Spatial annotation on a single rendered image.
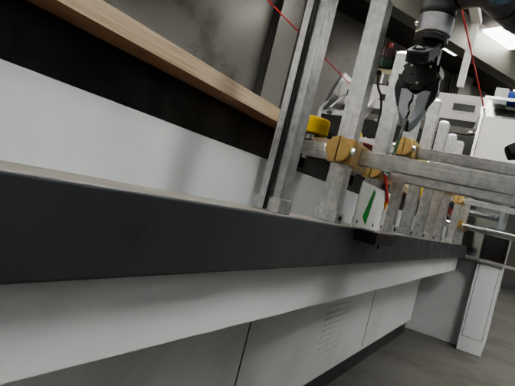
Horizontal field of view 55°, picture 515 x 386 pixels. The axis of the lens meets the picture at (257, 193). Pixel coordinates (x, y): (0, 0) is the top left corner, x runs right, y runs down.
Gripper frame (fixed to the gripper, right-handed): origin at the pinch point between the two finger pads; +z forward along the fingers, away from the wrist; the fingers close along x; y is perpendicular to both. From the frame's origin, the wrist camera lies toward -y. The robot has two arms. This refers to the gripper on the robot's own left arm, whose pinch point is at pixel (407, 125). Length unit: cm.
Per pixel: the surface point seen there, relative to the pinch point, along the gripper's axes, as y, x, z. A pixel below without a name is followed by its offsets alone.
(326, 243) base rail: -20.8, 3.9, 27.4
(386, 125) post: 11.1, 7.5, -1.4
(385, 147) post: 11.2, 6.6, 3.9
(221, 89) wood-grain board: -38.2, 22.2, 6.3
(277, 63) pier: 424, 276, -135
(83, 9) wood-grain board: -68, 22, 6
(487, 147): 264, 7, -45
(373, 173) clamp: 8.4, 7.0, 10.8
